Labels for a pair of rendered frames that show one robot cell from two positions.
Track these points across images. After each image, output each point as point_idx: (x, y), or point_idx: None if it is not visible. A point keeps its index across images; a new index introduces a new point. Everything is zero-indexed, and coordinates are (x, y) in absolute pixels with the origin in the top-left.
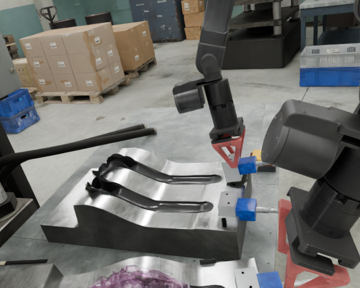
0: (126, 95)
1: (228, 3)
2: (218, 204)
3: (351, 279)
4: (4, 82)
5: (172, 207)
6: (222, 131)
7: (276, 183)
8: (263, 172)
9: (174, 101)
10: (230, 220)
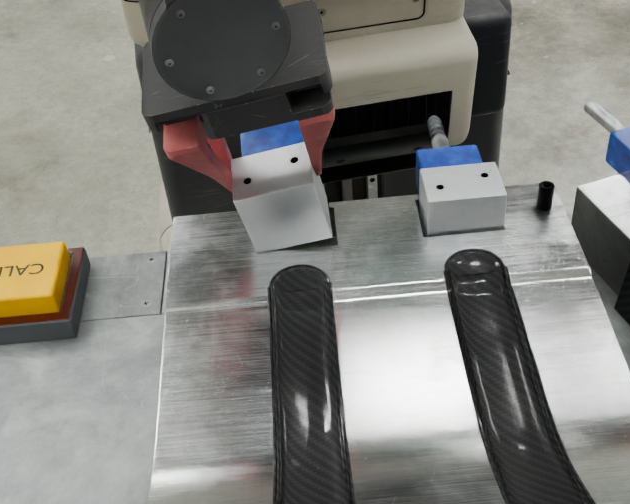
0: None
1: None
2: (502, 194)
3: None
4: None
5: (493, 383)
6: (322, 33)
7: (159, 255)
8: (91, 296)
9: (281, 5)
10: (516, 199)
